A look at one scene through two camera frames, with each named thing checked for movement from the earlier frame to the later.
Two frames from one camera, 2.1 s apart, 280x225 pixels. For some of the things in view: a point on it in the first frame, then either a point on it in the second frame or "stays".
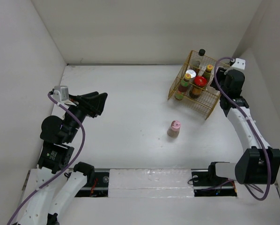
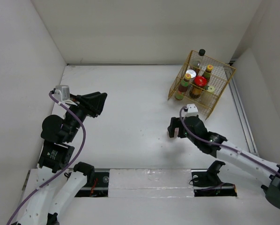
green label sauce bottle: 182,87 stays
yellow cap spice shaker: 210,89 stays
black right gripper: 220,74 → 175,123
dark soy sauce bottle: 199,65 stays
